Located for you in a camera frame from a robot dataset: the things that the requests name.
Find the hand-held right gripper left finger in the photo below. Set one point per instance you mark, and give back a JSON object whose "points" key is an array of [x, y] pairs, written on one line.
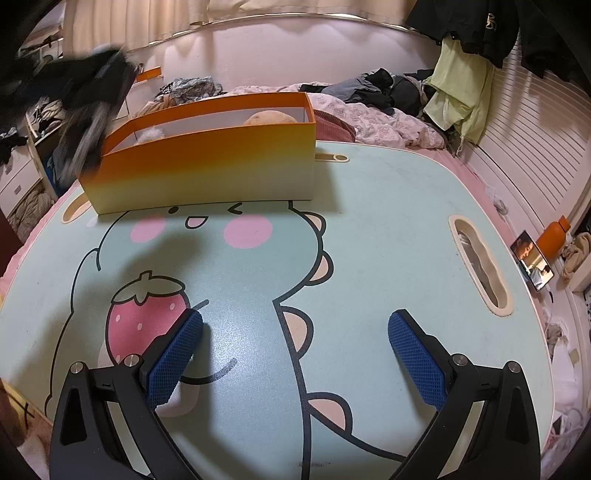
{"points": [[175, 355]]}

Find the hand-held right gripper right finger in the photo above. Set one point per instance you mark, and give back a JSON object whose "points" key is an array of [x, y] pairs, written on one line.
{"points": [[415, 360]]}

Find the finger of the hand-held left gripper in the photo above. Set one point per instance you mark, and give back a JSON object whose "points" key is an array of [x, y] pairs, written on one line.
{"points": [[85, 143]]}

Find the white fluffy pompom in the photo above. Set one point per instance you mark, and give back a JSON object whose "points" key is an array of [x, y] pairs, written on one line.
{"points": [[150, 134]]}

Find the orange cardboard box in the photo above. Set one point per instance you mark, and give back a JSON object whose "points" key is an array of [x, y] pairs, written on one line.
{"points": [[207, 166]]}

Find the brown plush ball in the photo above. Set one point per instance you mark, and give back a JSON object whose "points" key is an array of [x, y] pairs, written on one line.
{"points": [[270, 118]]}

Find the orange box lid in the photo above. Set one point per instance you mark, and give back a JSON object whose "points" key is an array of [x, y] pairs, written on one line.
{"points": [[148, 74]]}

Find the white cabinet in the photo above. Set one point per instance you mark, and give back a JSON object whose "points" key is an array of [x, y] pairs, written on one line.
{"points": [[18, 180]]}

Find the black and white patterned cloth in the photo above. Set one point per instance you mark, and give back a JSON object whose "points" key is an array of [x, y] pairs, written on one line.
{"points": [[191, 87]]}

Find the dark red board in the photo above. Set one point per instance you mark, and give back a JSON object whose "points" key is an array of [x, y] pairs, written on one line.
{"points": [[5, 244]]}

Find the phone showing video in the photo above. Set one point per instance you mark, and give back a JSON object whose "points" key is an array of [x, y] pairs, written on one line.
{"points": [[531, 261]]}

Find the orange bottle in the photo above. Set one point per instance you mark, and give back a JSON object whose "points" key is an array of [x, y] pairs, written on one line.
{"points": [[551, 237]]}

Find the beige crumpled cloth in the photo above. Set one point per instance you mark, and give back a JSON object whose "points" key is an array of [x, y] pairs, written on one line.
{"points": [[575, 258]]}

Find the pink floral blanket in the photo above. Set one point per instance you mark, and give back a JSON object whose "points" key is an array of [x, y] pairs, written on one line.
{"points": [[383, 124]]}

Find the pile of dark clothes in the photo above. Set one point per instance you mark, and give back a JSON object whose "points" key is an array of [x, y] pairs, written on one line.
{"points": [[369, 90]]}

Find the light green garment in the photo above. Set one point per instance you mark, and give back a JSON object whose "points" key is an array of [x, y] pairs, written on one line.
{"points": [[457, 87]]}

